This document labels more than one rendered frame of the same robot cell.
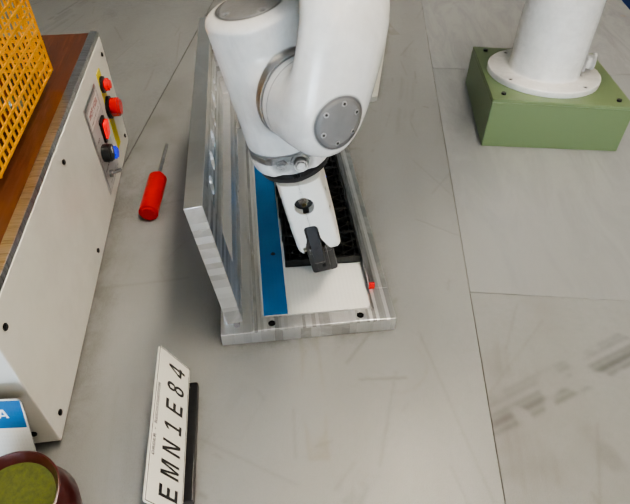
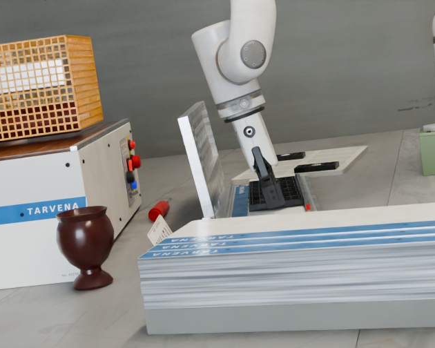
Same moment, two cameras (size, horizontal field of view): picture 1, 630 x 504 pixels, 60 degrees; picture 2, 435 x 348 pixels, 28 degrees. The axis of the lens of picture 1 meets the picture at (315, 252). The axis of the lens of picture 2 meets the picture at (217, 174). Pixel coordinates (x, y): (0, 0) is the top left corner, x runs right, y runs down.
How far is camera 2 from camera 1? 106 cm
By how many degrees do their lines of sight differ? 38
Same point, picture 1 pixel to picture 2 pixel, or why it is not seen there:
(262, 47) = (217, 35)
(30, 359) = (89, 195)
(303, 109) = (234, 47)
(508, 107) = (433, 139)
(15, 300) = (87, 160)
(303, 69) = (233, 29)
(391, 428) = not seen: hidden behind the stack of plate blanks
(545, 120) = not seen: outside the picture
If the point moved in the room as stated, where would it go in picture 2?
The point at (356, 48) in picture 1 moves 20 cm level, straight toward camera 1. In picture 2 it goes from (257, 18) to (229, 18)
